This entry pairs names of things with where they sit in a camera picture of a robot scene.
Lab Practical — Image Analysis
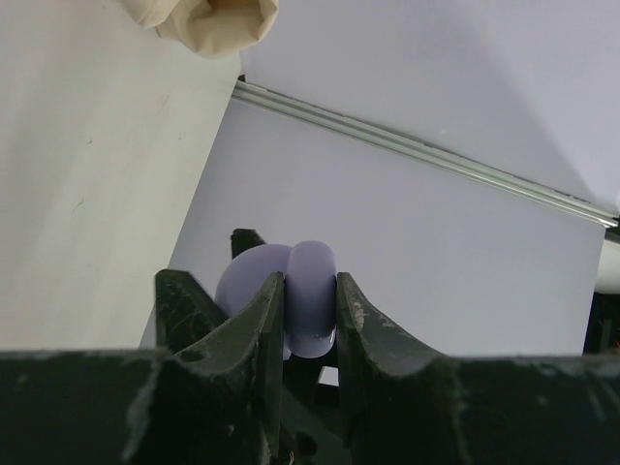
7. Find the beige crumpled cloth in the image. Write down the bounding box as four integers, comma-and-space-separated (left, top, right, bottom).
122, 0, 279, 59

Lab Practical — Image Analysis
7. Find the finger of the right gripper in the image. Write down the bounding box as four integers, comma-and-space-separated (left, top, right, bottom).
155, 269, 228, 349
230, 229, 266, 259

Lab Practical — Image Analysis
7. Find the purple charging case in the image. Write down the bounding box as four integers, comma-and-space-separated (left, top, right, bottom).
215, 241, 336, 359

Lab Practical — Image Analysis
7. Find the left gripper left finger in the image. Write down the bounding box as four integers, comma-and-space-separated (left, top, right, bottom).
178, 272, 284, 458

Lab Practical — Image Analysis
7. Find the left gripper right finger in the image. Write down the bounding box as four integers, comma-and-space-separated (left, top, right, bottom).
336, 272, 458, 449

